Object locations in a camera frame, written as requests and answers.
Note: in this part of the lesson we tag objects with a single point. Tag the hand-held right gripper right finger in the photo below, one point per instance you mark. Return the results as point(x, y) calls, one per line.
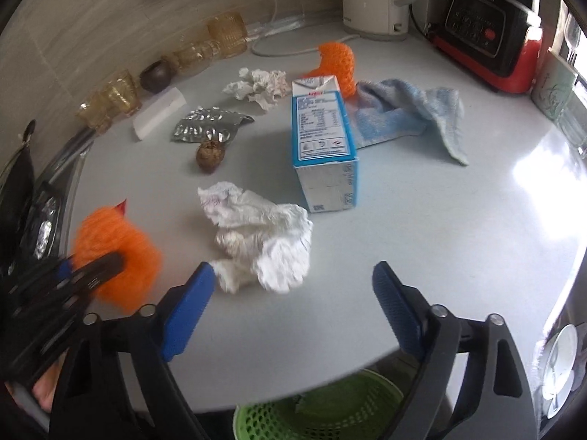
point(396, 307)

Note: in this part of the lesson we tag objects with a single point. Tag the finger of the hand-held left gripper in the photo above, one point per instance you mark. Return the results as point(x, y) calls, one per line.
point(98, 272)
point(62, 266)

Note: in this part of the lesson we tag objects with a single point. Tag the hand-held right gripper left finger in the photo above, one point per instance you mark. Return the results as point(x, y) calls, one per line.
point(188, 307)

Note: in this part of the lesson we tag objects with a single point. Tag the orange foam net ball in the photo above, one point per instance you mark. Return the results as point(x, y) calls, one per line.
point(124, 243)

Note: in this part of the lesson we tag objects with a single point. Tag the large white tissue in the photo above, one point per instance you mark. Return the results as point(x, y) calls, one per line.
point(263, 238)

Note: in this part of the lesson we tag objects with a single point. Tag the green plastic basket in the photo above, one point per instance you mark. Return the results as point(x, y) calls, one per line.
point(330, 410)

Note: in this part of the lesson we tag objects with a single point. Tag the white paper box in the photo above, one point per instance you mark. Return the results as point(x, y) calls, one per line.
point(158, 114)

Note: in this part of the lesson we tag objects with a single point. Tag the blue terry towel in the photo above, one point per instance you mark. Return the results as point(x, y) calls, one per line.
point(408, 114)

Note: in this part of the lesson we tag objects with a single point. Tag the person's left hand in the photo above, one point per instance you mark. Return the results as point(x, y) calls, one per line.
point(43, 389)

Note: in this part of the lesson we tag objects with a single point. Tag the steel gas stove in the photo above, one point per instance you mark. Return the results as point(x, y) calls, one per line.
point(55, 201)

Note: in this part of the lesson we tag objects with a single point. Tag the black frying pan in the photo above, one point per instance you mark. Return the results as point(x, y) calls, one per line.
point(18, 183)

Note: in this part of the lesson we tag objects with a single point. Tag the brown walnut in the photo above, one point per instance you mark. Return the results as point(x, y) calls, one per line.
point(210, 156)

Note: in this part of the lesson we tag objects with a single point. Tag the amber glass cup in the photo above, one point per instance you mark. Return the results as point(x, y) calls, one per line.
point(123, 91)
point(94, 114)
point(227, 32)
point(197, 55)

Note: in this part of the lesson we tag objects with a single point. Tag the white plate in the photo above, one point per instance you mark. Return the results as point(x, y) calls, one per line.
point(560, 362)

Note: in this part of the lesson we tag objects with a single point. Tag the blue white milk carton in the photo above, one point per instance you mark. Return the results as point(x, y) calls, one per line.
point(321, 146)

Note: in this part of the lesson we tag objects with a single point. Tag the silver blister pack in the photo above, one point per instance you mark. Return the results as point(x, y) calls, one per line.
point(206, 124)

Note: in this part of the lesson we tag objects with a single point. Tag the steel sink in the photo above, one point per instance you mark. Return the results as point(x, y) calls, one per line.
point(557, 403)

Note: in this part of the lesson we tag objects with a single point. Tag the dark brown small bowl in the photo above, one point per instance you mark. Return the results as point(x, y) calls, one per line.
point(155, 75)

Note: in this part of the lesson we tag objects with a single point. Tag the small crumpled white tissue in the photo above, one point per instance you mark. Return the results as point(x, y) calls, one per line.
point(257, 86)

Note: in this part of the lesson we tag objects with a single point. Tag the orange foam fruit net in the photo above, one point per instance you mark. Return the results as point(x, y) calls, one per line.
point(337, 62)

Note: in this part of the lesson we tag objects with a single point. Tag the clear drinking glass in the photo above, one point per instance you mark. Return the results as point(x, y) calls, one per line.
point(577, 119)

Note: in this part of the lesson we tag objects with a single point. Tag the white mug with drawing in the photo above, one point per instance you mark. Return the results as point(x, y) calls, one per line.
point(552, 87)

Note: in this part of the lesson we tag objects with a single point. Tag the black red blender base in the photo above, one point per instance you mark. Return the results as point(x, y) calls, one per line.
point(490, 32)

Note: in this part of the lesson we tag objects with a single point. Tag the white electric kettle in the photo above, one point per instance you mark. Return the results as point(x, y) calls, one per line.
point(373, 0)

